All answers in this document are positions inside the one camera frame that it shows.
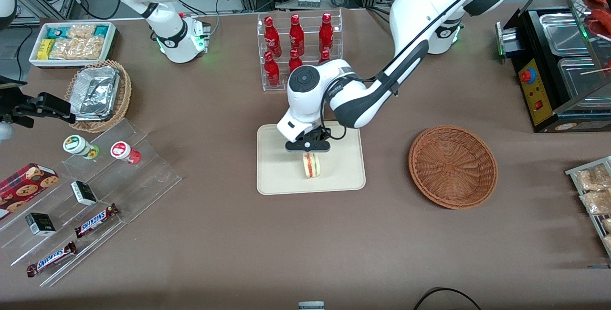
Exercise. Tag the red cookie box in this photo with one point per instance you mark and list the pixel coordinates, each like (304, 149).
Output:
(24, 188)

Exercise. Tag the red lidded cup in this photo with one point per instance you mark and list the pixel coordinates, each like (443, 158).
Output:
(121, 150)

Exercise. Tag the green lidded cup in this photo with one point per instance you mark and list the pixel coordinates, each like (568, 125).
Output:
(76, 144)

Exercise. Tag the teal snack packet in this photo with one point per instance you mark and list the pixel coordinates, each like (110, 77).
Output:
(101, 30)
(57, 32)

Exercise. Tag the large clear cracker bag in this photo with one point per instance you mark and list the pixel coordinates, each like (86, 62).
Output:
(79, 48)

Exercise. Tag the clear bag of pastries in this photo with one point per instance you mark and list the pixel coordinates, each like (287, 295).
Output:
(596, 202)
(608, 243)
(607, 225)
(592, 178)

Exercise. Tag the small black box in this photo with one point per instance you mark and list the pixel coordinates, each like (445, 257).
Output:
(40, 224)
(84, 193)

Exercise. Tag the beige plastic tray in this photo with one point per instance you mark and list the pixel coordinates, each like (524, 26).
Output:
(277, 171)

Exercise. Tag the small clear cracker bag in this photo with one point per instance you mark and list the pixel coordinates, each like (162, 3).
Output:
(81, 31)

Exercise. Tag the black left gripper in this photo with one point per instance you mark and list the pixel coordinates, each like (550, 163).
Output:
(314, 135)

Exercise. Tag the clear acrylic stepped stand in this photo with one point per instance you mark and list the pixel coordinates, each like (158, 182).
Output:
(143, 176)

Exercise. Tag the stack of foil trays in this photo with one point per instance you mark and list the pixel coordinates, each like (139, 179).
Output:
(95, 92)

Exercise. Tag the red cola bottle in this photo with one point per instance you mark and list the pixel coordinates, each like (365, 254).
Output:
(272, 37)
(325, 55)
(326, 33)
(296, 35)
(295, 59)
(272, 71)

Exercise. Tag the clear acrylic bottle rack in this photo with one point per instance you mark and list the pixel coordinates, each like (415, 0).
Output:
(310, 18)

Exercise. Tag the large round wicker basket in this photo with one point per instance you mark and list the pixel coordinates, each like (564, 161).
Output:
(453, 166)

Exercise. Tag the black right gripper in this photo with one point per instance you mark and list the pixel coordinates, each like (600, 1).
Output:
(29, 105)

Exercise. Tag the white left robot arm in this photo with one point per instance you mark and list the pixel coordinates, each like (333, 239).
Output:
(429, 4)

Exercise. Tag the white snack bin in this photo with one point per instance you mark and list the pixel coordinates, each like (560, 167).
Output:
(110, 45)

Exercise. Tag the triangular sandwich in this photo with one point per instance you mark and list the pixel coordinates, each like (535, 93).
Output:
(311, 165)

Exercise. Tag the grey device edge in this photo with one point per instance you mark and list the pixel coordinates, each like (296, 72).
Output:
(311, 305)

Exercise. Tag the small wicker basket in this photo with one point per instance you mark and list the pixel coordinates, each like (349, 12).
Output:
(125, 95)

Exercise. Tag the black food warmer machine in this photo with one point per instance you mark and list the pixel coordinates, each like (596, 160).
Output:
(537, 95)

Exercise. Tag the white power strip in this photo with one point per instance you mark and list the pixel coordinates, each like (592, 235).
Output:
(309, 0)

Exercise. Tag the yellow snack packet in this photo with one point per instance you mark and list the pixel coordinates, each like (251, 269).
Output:
(45, 48)

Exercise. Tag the snickers bar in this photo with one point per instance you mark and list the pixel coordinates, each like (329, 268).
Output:
(50, 259)
(95, 220)

